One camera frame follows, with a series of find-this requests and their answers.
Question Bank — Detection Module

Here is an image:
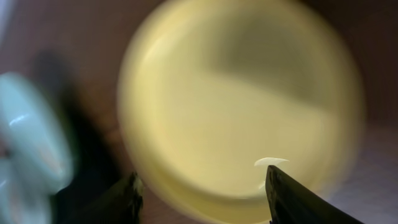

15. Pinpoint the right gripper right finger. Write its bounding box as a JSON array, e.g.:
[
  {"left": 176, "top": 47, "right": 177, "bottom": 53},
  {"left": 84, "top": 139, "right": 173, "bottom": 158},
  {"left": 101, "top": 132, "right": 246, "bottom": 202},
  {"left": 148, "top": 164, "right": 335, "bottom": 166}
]
[{"left": 265, "top": 166, "right": 362, "bottom": 224}]

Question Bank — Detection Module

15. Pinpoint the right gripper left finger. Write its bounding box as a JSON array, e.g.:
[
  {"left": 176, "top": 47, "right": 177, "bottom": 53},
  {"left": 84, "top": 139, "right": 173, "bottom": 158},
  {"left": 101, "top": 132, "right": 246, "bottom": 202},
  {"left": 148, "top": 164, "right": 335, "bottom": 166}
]
[{"left": 64, "top": 172, "right": 144, "bottom": 224}]

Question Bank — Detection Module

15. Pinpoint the yellow plate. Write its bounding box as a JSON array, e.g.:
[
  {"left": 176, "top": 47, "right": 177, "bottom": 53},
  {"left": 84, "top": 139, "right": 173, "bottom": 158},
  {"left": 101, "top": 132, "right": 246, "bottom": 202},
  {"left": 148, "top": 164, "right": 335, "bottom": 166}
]
[{"left": 118, "top": 1, "right": 363, "bottom": 223}]

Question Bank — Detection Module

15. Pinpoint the light blue plate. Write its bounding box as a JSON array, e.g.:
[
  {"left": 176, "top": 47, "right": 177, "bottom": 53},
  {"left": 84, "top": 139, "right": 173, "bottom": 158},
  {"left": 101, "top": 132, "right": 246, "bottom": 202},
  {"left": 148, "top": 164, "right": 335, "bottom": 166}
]
[
  {"left": 1, "top": 159, "right": 52, "bottom": 224},
  {"left": 1, "top": 72, "right": 75, "bottom": 194}
]

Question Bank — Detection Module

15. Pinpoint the round black tray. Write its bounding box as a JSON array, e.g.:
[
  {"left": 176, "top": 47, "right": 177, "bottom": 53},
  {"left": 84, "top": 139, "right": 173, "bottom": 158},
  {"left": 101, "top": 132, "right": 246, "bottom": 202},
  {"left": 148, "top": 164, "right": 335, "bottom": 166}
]
[{"left": 30, "top": 50, "right": 123, "bottom": 223}]

